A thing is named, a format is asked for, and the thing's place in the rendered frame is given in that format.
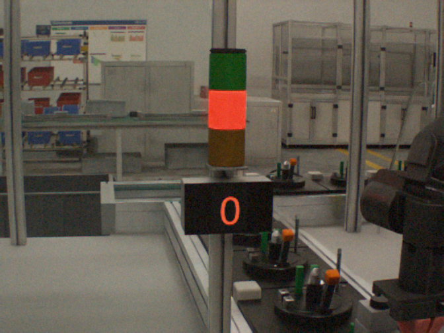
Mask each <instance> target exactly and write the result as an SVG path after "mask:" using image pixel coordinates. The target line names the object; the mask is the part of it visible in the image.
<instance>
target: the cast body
mask: <svg viewBox="0 0 444 333"><path fill-rule="evenodd" d="M387 303H388V299H387V298H386V297H384V296H383V295H381V296H380V297H377V296H376V295H374V296H372V297H371V298H370V299H367V300H360V301H359V303H358V310H357V318H356V319H355V323H354V330H353V333H399V332H400V331H399V330H398V329H397V328H398V324H397V322H396V321H395V320H394V319H393V318H391V317H390V316H389V313H390V308H389V307H388V305H387ZM400 333H401V332H400Z"/></svg>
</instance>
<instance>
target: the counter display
mask: <svg viewBox="0 0 444 333"><path fill-rule="evenodd" d="M222 186H248V196H247V223H246V229H243V230H226V231H212V230H211V216H212V187H222ZM273 197H274V181H255V182H204V183H184V235H214V234H230V233H259V232H272V217H273Z"/></svg>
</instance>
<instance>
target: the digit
mask: <svg viewBox="0 0 444 333"><path fill-rule="evenodd" d="M247 196H248V186H222V187H212V216H211V230H212V231H226V230H243V229H246V223H247Z"/></svg>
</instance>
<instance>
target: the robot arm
mask: <svg viewBox="0 0 444 333"><path fill-rule="evenodd" d="M406 161H407V162H409V163H408V167H407V170H406V172H404V171H403V170H389V169H387V168H386V169H384V168H380V169H379V170H378V171H377V172H376V174H375V177H374V180H373V181H372V182H370V183H369V184H368V185H367V186H366V187H365V189H364V191H363V193H362V195H361V199H360V203H359V206H360V211H361V214H362V216H363V218H364V219H365V220H366V221H368V222H370V223H372V224H375V225H378V226H380V227H382V228H385V229H388V230H390V231H392V232H394V233H397V234H400V235H402V247H401V254H400V267H399V273H398V278H395V279H382V280H375V281H373V285H372V293H373V294H374V295H376V296H377V297H380V296H381V294H382V295H383V296H384V297H386V298H387V299H388V303H387V305H388V307H389V308H390V313H389V316H390V317H391V318H393V319H394V320H395V321H396V322H397V324H398V327H399V329H400V332H401V333H438V332H439V331H440V329H441V328H442V327H443V325H444V305H442V304H441V303H444V195H443V193H441V192H436V191H434V190H430V189H427V188H425V187H426V186H427V187H430V188H434V189H436V190H441V191H443V192H444V183H442V182H440V181H443V182H444V113H443V114H442V115H440V116H439V117H438V118H436V119H435V120H434V121H432V122H431V123H429V124H428V125H427V126H426V127H424V128H423V129H422V130H421V131H420V132H419V133H418V134H417V135H416V136H415V137H414V139H413V141H412V144H411V147H410V150H409V153H408V157H407V159H406ZM431 177H432V178H435V179H438V180H440V181H438V180H434V179H432V178H431Z"/></svg>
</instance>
